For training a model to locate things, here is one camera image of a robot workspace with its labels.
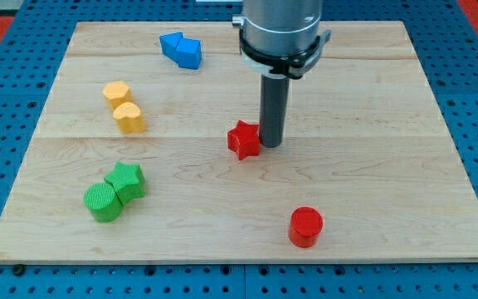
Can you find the red cylinder block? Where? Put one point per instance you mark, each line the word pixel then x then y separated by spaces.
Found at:
pixel 306 224

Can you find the blue arrow block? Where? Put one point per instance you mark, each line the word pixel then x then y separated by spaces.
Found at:
pixel 169 43

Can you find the yellow heart block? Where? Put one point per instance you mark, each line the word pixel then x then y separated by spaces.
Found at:
pixel 129 119

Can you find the red star block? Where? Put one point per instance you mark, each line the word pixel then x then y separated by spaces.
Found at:
pixel 243 140

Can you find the green cylinder block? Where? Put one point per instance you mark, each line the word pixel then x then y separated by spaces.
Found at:
pixel 102 202

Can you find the green star block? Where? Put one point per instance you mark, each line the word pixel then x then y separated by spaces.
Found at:
pixel 127 180

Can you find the blue pentagon block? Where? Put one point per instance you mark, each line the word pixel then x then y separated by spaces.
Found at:
pixel 189 53

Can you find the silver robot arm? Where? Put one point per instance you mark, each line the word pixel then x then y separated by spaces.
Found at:
pixel 280 28

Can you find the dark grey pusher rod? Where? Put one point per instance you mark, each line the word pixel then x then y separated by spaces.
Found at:
pixel 274 96

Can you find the yellow hexagon block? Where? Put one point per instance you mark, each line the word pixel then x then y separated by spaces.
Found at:
pixel 116 93

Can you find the wooden board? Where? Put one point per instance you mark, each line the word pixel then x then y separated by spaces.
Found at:
pixel 365 144

